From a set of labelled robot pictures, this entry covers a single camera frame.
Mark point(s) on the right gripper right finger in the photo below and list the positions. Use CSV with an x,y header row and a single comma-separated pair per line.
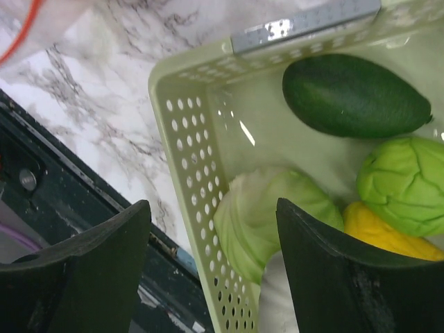
x,y
341,284

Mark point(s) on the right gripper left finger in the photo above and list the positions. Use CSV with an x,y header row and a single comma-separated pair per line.
x,y
87,283

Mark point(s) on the pale green toy lettuce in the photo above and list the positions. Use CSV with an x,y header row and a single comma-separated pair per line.
x,y
245,219

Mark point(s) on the clear zip top bag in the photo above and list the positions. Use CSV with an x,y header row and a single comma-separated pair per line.
x,y
40,24

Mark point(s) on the yellow toy corn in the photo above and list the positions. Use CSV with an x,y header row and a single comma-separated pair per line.
x,y
362,224

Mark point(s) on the bright green toy cabbage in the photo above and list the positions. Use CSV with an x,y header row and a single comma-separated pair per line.
x,y
401,181

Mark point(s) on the dark green toy avocado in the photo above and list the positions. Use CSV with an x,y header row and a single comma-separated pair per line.
x,y
347,96

